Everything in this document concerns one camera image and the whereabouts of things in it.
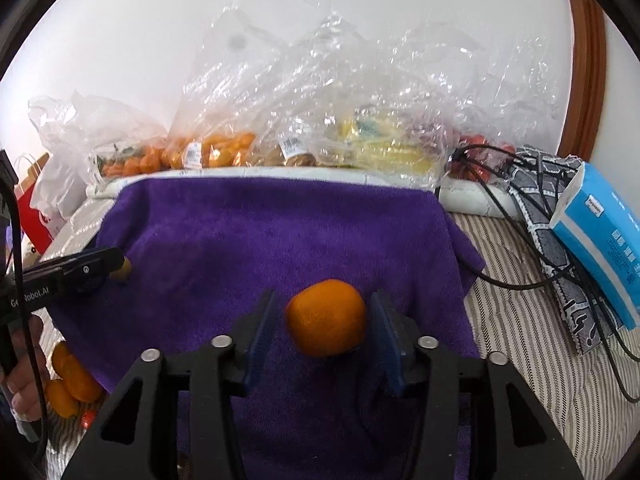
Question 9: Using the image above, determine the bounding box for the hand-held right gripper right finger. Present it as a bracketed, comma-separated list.
[367, 287, 586, 480]

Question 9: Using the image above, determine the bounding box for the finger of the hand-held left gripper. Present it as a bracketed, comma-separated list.
[62, 246, 127, 294]

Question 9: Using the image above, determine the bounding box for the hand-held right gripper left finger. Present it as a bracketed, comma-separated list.
[62, 289, 279, 480]

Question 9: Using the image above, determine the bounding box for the medium orange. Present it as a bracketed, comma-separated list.
[45, 379, 81, 419]

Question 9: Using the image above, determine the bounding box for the person's left hand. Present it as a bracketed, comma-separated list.
[0, 312, 51, 423]

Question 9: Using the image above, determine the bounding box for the red paper bag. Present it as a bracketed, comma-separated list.
[12, 152, 68, 256]

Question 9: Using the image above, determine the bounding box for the white plastic bag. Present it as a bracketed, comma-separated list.
[27, 91, 168, 223]

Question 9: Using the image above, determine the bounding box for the purple towel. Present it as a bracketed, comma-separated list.
[47, 176, 486, 480]

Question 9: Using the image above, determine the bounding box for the clear bag of tangerines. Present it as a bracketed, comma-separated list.
[87, 135, 171, 183]

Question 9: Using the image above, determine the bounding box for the striped bedsheet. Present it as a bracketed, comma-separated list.
[30, 195, 640, 480]

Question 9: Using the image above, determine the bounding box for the clear bag of kumquats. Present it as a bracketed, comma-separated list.
[167, 5, 281, 171]

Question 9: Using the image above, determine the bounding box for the clear bag of brown nuts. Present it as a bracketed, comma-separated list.
[247, 15, 361, 168]

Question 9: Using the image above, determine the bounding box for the clear bag of yellow fruit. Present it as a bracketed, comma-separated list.
[320, 35, 461, 191]

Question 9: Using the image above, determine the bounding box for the grey patterned cloth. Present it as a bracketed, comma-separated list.
[505, 146, 626, 356]

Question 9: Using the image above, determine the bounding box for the clear bag of red tomatoes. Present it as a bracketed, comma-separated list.
[440, 35, 563, 181]

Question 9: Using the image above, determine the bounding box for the blue tissue pack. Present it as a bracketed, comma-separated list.
[549, 161, 640, 330]

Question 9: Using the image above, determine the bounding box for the wooden door frame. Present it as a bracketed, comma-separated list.
[557, 0, 608, 161]

